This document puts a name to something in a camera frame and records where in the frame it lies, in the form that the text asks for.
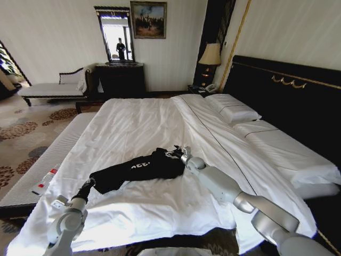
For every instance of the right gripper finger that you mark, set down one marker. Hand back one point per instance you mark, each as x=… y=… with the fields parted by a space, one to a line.
x=170 y=156
x=170 y=152

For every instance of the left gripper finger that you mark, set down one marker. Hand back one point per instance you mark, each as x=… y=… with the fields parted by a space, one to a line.
x=93 y=183
x=87 y=182

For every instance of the black printed garment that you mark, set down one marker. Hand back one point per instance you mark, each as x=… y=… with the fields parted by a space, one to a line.
x=138 y=170

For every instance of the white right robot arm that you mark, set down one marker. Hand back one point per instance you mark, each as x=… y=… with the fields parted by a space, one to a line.
x=218 y=181

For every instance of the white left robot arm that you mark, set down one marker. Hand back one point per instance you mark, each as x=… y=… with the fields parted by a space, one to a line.
x=69 y=218

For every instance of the white ribbed bed bench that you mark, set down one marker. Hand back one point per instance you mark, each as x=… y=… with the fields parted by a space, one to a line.
x=53 y=152

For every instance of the clear bottle with red label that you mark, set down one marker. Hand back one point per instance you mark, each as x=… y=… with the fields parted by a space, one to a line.
x=48 y=177

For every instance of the white duvet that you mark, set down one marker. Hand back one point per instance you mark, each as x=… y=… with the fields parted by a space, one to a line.
x=133 y=125

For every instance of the dark nightstand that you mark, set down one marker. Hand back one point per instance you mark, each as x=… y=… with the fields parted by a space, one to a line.
x=197 y=89

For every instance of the white square pillow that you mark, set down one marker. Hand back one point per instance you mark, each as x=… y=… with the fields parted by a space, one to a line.
x=234 y=108

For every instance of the white telephone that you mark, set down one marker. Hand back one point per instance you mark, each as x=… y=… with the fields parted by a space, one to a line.
x=211 y=87

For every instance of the dark wooden dresser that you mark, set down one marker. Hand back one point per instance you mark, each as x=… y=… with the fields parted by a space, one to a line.
x=120 y=80

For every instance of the white robot front shell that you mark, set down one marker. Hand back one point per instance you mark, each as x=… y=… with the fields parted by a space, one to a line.
x=171 y=252

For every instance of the white chaise longue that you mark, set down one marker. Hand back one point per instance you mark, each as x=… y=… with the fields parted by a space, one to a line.
x=53 y=89

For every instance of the table lamp with cream shade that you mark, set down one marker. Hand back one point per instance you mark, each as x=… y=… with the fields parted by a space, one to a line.
x=210 y=54

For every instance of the white long pillow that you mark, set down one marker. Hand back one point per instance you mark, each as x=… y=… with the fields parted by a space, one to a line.
x=282 y=150

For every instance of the dark headboard with gold trim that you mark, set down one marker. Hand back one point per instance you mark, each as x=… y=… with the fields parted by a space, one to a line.
x=279 y=101

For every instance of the person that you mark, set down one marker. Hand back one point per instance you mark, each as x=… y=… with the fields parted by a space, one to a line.
x=121 y=49

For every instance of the dark framed mirror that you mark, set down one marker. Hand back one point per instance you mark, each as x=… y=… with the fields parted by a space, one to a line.
x=117 y=34

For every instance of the gold framed painting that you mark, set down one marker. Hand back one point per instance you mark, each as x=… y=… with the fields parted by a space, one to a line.
x=148 y=20

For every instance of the dark striped wall panel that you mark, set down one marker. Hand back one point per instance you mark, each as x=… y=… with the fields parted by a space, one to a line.
x=213 y=21

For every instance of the dark lattice window frame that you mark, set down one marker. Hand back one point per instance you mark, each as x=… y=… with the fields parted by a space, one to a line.
x=10 y=64

